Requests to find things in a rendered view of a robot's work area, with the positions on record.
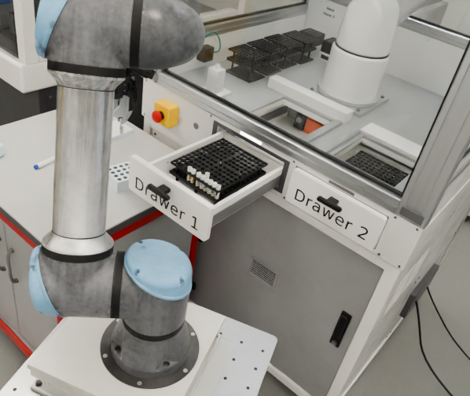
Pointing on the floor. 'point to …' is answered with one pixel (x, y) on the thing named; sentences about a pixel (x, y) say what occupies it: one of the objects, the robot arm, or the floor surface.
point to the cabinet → (309, 286)
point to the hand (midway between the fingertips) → (123, 117)
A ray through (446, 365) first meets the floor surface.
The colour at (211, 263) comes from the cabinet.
